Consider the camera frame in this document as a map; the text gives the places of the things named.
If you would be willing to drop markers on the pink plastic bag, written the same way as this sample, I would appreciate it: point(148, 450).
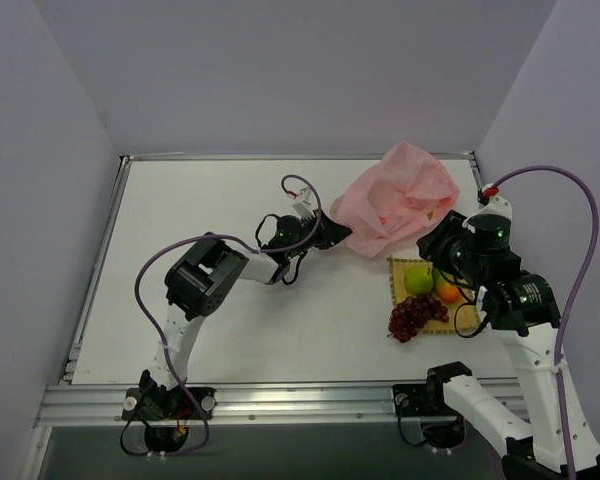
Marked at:
point(405, 193)

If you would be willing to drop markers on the orange fake mango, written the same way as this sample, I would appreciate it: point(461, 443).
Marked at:
point(447, 292)

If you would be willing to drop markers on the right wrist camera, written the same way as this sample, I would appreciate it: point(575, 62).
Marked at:
point(492, 203)

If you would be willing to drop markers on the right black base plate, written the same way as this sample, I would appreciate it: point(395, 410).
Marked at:
point(422, 421)

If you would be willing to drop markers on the aluminium front rail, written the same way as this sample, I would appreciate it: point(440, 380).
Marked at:
point(235, 404)

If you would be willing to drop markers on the yellow woven bamboo mat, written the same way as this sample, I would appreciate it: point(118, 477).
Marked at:
point(463, 318)

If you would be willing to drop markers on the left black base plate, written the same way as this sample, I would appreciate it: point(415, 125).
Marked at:
point(164, 416)

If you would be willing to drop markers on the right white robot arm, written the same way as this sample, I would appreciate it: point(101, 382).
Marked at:
point(555, 441)

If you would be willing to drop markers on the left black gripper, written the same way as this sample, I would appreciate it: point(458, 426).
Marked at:
point(323, 230)

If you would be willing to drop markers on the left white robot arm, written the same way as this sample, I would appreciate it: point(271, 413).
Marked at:
point(200, 280)

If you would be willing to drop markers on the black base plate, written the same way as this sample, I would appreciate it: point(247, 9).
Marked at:
point(422, 421)
point(164, 416)

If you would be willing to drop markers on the dark red fake grapes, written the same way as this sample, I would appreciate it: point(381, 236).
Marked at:
point(411, 315)

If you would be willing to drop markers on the green fake pear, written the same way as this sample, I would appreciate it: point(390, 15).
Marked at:
point(418, 280)

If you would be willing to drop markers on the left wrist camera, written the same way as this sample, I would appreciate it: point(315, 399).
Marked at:
point(301, 203)

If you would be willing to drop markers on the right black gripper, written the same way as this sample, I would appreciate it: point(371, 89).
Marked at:
point(434, 243)

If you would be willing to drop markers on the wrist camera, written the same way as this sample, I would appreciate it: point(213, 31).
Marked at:
point(301, 203)
point(492, 203)

